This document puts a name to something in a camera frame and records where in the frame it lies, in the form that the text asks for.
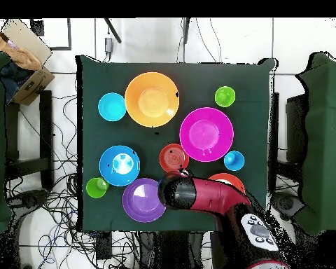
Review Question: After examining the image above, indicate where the medium blue bowl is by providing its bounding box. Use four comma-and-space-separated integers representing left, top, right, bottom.
99, 144, 141, 187

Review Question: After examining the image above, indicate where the large red bowl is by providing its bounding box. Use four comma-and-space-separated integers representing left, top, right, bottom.
207, 172, 246, 194

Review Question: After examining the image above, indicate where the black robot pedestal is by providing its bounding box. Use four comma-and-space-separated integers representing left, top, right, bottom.
138, 231, 205, 269

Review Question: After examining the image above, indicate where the green cup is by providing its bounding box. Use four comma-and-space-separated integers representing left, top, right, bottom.
214, 85, 237, 108
85, 177, 111, 200

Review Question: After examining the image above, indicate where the black square frame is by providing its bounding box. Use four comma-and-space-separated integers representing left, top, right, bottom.
30, 18, 72, 51

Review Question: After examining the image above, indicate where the large orange bowl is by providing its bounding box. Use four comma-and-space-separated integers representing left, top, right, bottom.
124, 71, 181, 128

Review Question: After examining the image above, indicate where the dark green table cloth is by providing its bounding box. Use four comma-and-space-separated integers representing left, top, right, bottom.
75, 54, 278, 233

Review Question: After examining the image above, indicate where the small light blue bowl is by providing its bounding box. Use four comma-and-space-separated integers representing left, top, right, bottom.
97, 92, 127, 123

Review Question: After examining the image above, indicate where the small red bowl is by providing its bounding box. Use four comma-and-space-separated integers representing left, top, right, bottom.
158, 143, 190, 174

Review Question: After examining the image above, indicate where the black stool frame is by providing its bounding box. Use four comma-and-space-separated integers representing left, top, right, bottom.
5, 90, 55, 191

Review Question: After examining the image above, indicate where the large pink bowl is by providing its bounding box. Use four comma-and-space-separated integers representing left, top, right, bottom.
179, 106, 235, 163

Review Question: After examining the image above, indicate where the purple bowl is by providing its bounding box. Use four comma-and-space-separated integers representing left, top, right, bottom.
122, 177, 167, 224

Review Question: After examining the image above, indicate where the black side furniture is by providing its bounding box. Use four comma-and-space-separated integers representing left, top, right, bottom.
285, 93, 309, 163

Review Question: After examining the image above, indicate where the brown cloth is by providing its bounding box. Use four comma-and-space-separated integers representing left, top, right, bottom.
0, 27, 43, 71

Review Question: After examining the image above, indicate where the cardboard box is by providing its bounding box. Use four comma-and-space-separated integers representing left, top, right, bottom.
0, 18, 56, 106

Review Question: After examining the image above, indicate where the blue cup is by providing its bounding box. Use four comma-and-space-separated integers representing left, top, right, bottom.
223, 150, 246, 172

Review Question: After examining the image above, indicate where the black tripod leg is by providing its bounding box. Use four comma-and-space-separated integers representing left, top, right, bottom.
183, 18, 190, 44
103, 18, 123, 44

